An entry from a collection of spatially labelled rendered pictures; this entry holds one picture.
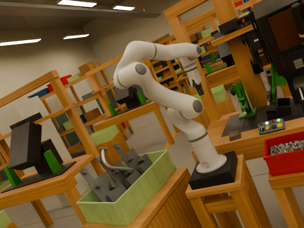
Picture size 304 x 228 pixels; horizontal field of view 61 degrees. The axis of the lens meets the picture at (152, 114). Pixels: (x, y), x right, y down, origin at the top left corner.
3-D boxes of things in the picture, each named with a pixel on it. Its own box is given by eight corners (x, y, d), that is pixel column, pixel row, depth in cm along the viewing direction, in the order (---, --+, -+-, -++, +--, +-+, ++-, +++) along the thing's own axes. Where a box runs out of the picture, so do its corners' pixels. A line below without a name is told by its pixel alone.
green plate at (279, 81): (286, 93, 169) (284, 61, 163) (272, 94, 173) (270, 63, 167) (285, 88, 179) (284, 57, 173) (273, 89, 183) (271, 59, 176)
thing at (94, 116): (126, 140, 693) (87, 61, 652) (60, 163, 795) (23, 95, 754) (134, 132, 741) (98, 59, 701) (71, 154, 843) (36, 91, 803)
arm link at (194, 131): (199, 140, 143) (180, 102, 141) (177, 144, 158) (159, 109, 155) (211, 130, 151) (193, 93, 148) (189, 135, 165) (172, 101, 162)
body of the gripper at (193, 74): (187, 68, 167) (194, 84, 169) (182, 72, 158) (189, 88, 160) (198, 64, 163) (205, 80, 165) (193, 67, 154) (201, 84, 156)
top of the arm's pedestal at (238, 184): (243, 189, 135) (240, 183, 134) (187, 199, 149) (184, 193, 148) (245, 159, 162) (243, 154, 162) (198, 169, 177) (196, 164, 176)
